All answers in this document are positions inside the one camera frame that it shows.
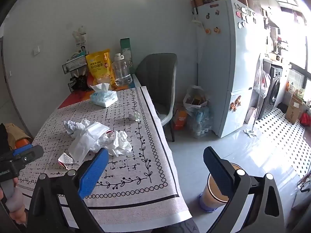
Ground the soft tissue pack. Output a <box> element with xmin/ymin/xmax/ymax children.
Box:
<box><xmin>90</xmin><ymin>83</ymin><xmax>119</xmax><ymax>108</ymax></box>

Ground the group of fridge magnets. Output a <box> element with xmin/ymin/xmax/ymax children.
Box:
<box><xmin>204</xmin><ymin>2</ymin><xmax>257</xmax><ymax>34</ymax></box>

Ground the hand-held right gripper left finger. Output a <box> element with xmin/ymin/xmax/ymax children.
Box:
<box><xmin>25</xmin><ymin>148</ymin><xmax>110</xmax><ymax>233</ymax></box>

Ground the black wire rack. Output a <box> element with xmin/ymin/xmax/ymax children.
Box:
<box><xmin>62</xmin><ymin>56</ymin><xmax>88</xmax><ymax>74</ymax></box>

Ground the brown paper cup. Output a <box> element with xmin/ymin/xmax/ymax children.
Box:
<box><xmin>198</xmin><ymin>163</ymin><xmax>243</xmax><ymax>213</ymax></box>

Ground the red bag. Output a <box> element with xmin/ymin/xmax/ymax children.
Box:
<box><xmin>299</xmin><ymin>110</ymin><xmax>311</xmax><ymax>127</ymax></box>

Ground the tan cloth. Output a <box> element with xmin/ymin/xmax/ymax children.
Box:
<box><xmin>5</xmin><ymin>123</ymin><xmax>33</xmax><ymax>148</ymax></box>

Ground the grey upholstered chair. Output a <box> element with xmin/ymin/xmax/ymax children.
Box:
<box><xmin>135</xmin><ymin>53</ymin><xmax>178</xmax><ymax>142</ymax></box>

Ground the red and white wrapper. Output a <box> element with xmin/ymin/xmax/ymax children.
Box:
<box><xmin>58</xmin><ymin>152</ymin><xmax>78</xmax><ymax>169</ymax></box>

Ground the black tabletop item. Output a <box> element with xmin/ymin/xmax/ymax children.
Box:
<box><xmin>67</xmin><ymin>69</ymin><xmax>89</xmax><ymax>93</ymax></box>

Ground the clear plastic water bottle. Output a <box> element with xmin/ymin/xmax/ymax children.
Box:
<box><xmin>111</xmin><ymin>53</ymin><xmax>133</xmax><ymax>86</ymax></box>

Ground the filled white plastic bag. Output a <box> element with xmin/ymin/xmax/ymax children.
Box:
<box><xmin>183</xmin><ymin>85</ymin><xmax>210</xmax><ymax>113</ymax></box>

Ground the pack of water bottles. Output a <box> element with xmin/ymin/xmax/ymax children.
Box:
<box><xmin>188</xmin><ymin>107</ymin><xmax>214</xmax><ymax>139</ymax></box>

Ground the hanging clear plastic bag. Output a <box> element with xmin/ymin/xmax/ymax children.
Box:
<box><xmin>253</xmin><ymin>53</ymin><xmax>271</xmax><ymax>99</ymax></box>

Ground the grey washing machine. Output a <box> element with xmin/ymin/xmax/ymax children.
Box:
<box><xmin>258</xmin><ymin>64</ymin><xmax>283</xmax><ymax>119</ymax></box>

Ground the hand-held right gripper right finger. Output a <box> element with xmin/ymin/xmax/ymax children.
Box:
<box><xmin>203</xmin><ymin>146</ymin><xmax>292</xmax><ymax>233</ymax></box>

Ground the printed grey tablecloth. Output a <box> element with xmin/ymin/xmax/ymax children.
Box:
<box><xmin>16</xmin><ymin>85</ymin><xmax>192</xmax><ymax>226</ymax></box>

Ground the white hanging packet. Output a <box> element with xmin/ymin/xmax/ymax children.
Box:
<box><xmin>72</xmin><ymin>25</ymin><xmax>88</xmax><ymax>54</ymax></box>

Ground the flat mop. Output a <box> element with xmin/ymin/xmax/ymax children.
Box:
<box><xmin>242</xmin><ymin>95</ymin><xmax>261</xmax><ymax>137</ymax></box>

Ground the brown cardboard box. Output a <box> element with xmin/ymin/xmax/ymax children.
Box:
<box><xmin>285</xmin><ymin>93</ymin><xmax>304</xmax><ymax>125</ymax></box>

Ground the white paper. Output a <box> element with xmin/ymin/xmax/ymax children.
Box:
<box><xmin>64</xmin><ymin>119</ymin><xmax>82</xmax><ymax>135</ymax></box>

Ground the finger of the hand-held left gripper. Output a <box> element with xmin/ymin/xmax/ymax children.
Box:
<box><xmin>0</xmin><ymin>144</ymin><xmax>44</xmax><ymax>170</ymax></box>

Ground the white refrigerator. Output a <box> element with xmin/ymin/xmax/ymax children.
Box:
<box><xmin>196</xmin><ymin>0</ymin><xmax>263</xmax><ymax>138</ymax></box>

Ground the tall green box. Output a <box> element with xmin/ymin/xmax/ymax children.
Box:
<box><xmin>120</xmin><ymin>38</ymin><xmax>134</xmax><ymax>74</ymax></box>

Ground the person's left hand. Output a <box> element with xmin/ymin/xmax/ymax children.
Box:
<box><xmin>8</xmin><ymin>209</ymin><xmax>28</xmax><ymax>225</ymax></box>

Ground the yellow snack bag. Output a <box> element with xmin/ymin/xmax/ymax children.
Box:
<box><xmin>86</xmin><ymin>49</ymin><xmax>116</xmax><ymax>90</ymax></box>

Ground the white tissue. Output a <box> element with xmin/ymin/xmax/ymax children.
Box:
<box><xmin>91</xmin><ymin>130</ymin><xmax>133</xmax><ymax>157</ymax></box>

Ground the orange figure magnet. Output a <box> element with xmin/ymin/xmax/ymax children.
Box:
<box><xmin>230</xmin><ymin>95</ymin><xmax>242</xmax><ymax>112</ymax></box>

